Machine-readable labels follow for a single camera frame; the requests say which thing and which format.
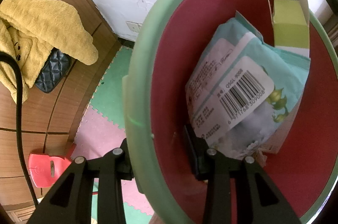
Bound green red plastic trash bin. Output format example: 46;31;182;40
123;0;337;223

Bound green foam floor mat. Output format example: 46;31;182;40
90;46;132;129

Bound white wall socket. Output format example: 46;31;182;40
125;21;142;33

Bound black quilted bag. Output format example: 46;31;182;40
35;48;72;94

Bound pink foam floor mat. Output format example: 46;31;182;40
71;106;154;223

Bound green white cardboard box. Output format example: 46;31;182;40
267;0;310;57

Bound yellow fleece garment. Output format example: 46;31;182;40
1;0;98;101

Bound red plastic stool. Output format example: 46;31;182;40
28;143;76;188

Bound black cable left camera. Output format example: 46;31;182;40
0;51;40;208

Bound teal wet wipes package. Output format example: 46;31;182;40
185;13;311;159

